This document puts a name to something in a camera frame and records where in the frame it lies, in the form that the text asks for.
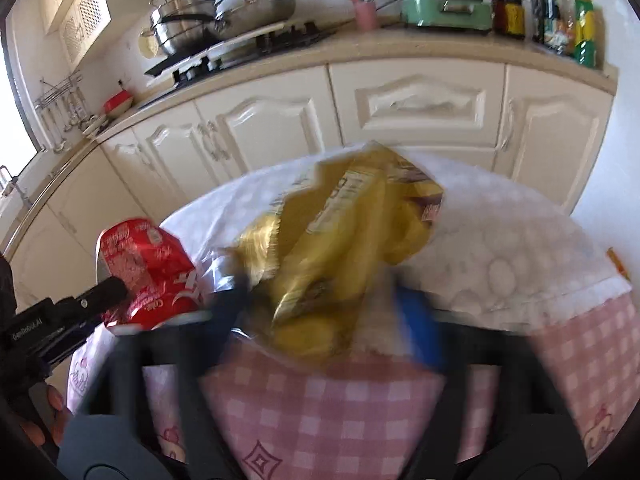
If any metal utensil rack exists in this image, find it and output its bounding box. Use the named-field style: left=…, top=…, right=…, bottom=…
left=34, top=72, right=86, bottom=111

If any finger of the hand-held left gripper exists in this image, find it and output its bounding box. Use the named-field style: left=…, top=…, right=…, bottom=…
left=51, top=276, right=129, bottom=326
left=40, top=321, right=103, bottom=370

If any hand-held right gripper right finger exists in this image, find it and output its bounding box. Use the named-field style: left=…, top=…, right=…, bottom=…
left=392, top=285, right=588, bottom=480

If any pink utensil holder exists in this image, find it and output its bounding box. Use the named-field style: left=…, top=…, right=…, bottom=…
left=354, top=0, right=378, bottom=32

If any cream colander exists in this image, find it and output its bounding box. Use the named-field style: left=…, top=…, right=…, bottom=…
left=139, top=27, right=160, bottom=58

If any steel steamer pot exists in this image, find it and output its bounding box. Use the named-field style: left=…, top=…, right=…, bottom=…
left=149, top=0, right=226, bottom=56

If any clear bottle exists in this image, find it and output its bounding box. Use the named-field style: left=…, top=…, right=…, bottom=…
left=557, top=0, right=580, bottom=56

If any orange yellow packet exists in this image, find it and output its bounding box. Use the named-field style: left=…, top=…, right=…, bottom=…
left=606, top=247, right=632, bottom=281

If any red snack bag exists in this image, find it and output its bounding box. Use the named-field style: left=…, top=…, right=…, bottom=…
left=95, top=217, right=208, bottom=331

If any red box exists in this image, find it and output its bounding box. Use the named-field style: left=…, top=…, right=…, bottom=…
left=103, top=91, right=133, bottom=113

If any dark glass bottle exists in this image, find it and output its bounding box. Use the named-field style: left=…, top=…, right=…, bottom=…
left=531, top=0, right=547, bottom=43

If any person's left hand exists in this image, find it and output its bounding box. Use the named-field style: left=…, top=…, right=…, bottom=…
left=19, top=384, right=76, bottom=448

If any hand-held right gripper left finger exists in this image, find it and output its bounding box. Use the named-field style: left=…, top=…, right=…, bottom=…
left=57, top=259, right=253, bottom=480

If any steel wok with lid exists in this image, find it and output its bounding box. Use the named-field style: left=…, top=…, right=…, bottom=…
left=215, top=0, right=300, bottom=33

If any green yellow bottle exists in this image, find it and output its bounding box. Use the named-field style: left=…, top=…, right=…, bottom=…
left=572, top=0, right=598, bottom=68

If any large dark sauce bottle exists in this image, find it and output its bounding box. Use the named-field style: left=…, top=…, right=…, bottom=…
left=491, top=0, right=527, bottom=40

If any kitchen window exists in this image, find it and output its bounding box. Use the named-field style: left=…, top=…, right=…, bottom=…
left=0, top=45, right=41, bottom=181

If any cream lattice door cabinet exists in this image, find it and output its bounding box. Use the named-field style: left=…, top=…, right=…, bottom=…
left=59, top=0, right=112, bottom=73

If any row of hanging utensils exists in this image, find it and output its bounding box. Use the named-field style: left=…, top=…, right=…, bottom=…
left=37, top=95, right=101, bottom=153

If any steel faucet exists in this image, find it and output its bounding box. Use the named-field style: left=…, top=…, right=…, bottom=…
left=0, top=165, right=31, bottom=206

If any green electric cooker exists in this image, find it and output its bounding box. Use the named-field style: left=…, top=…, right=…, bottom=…
left=399, top=0, right=493, bottom=36

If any pink checked tablecloth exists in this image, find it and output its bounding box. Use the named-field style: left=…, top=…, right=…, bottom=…
left=67, top=295, right=640, bottom=480

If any gold snack bag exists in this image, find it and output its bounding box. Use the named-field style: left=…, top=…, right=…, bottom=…
left=235, top=140, right=446, bottom=358

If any beige countertop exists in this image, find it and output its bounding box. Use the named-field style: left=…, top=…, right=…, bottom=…
left=0, top=27, right=621, bottom=241

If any black gas stove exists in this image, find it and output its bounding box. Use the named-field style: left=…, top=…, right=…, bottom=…
left=145, top=20, right=338, bottom=86

